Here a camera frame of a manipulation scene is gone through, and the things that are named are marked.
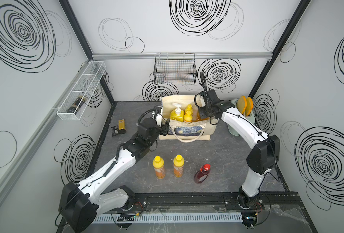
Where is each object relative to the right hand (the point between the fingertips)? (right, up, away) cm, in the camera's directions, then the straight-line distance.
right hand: (204, 110), depth 87 cm
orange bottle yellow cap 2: (-10, -5, -2) cm, 11 cm away
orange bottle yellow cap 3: (-16, -27, -19) cm, 37 cm away
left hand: (-23, -4, -11) cm, 26 cm away
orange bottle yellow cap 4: (-26, -26, -20) cm, 42 cm away
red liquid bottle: (-5, -33, -16) cm, 37 cm away
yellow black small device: (-56, -13, +13) cm, 59 cm away
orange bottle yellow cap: (-9, 0, 0) cm, 9 cm away
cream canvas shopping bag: (-3, -11, -6) cm, 13 cm away
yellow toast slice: (+25, +4, +5) cm, 26 cm away
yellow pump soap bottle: (-17, -3, -1) cm, 17 cm away
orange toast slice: (+28, +2, +2) cm, 28 cm away
